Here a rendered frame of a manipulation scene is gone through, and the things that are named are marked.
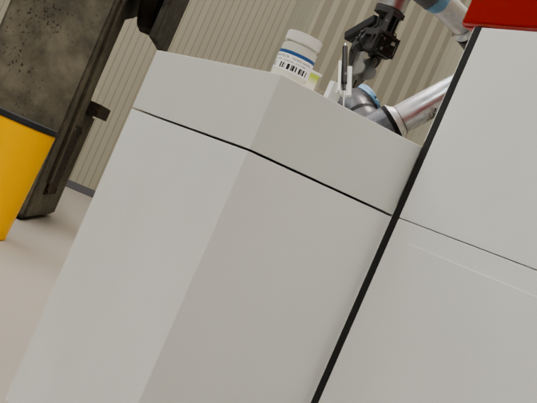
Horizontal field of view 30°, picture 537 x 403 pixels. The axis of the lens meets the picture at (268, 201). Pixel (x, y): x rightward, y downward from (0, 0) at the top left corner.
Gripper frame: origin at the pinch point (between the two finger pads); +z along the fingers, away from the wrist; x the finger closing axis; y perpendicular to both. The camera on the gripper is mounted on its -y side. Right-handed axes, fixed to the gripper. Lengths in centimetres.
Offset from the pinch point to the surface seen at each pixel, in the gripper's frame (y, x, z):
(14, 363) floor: -67, -28, 111
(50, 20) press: -404, 28, -12
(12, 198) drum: -283, 15, 87
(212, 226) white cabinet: 58, -50, 44
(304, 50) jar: 53, -45, 8
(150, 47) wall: -799, 239, -62
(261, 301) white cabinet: 58, -35, 53
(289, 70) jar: 53, -46, 12
